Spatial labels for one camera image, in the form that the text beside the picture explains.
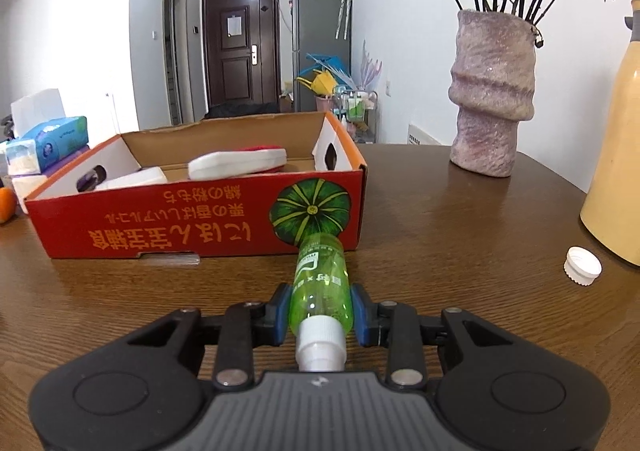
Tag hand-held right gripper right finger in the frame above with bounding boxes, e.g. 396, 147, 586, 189
350, 283, 512, 390

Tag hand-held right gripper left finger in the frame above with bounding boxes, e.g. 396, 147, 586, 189
127, 283, 296, 390

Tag green plastic bottle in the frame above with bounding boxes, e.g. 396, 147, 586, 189
289, 233, 357, 373

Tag red cardboard box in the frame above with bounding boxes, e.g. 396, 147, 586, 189
25, 111, 368, 260

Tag red and white lint brush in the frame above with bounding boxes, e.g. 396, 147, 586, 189
187, 145, 288, 180

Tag white radiator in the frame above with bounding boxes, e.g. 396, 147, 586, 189
406, 123, 453, 146

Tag white bottle cap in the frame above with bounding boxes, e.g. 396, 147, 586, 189
563, 246, 603, 287

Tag yellow watering can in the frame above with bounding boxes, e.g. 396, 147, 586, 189
296, 71, 338, 96

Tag dark brown entrance door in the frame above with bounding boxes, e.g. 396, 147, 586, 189
201, 0, 281, 108

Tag purple translucent wings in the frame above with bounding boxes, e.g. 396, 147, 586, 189
357, 41, 383, 90

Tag pink textured vase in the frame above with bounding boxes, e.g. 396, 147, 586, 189
447, 8, 538, 179

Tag blue plastic hanger rack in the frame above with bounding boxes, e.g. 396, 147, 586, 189
306, 52, 351, 82

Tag side room doorway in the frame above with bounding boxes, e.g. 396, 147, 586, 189
162, 0, 188, 126

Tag grey refrigerator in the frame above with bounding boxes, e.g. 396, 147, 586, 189
291, 0, 353, 112

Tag blue tissue pack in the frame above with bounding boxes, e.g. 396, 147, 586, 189
5, 88, 90, 175

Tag orange fruit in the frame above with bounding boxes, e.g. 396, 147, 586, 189
0, 187, 18, 224

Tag cream yellow thermos jug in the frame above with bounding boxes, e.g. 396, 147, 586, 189
580, 0, 640, 267

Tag clear folded umbrella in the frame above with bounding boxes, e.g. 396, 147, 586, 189
335, 0, 353, 40

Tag metal wire cart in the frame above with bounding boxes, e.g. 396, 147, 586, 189
332, 87, 378, 144

